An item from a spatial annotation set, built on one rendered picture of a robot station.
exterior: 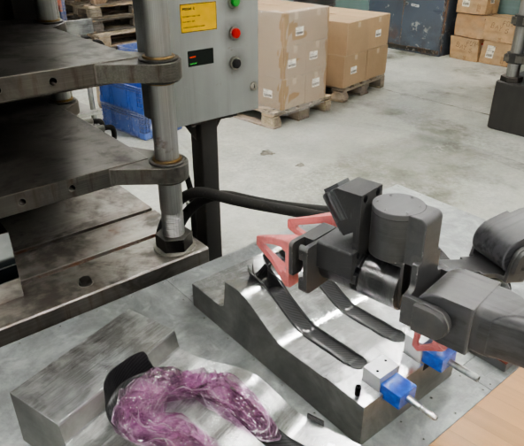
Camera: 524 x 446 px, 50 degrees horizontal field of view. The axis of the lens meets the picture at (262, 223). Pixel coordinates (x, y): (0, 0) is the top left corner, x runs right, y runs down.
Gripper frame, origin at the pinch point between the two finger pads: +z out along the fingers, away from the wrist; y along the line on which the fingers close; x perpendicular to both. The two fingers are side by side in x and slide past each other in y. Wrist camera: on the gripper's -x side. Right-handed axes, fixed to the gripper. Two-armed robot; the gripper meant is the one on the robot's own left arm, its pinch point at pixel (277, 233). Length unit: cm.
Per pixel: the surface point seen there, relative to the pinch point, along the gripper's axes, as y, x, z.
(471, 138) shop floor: -384, 117, 129
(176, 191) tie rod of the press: -30, 22, 61
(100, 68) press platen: -18, -10, 68
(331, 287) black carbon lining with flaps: -29.8, 29.2, 11.8
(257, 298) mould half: -14.1, 26.6, 17.9
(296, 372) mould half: -10.2, 34.3, 4.6
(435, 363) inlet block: -23.3, 29.5, -14.9
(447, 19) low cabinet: -659, 67, 294
